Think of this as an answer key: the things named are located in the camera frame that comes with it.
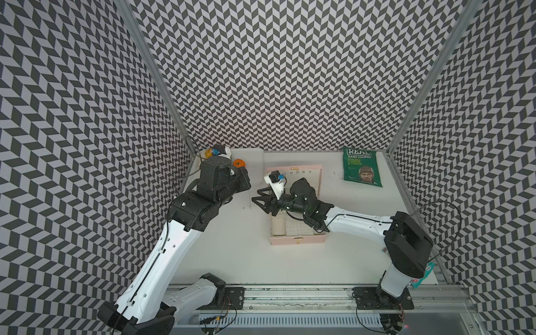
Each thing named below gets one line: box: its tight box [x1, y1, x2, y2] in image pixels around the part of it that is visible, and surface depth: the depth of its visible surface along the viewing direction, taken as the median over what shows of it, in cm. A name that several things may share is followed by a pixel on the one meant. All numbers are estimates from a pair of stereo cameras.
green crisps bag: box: [341, 147, 384, 188], surface depth 113 cm
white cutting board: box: [230, 147, 265, 197], surface depth 118 cm
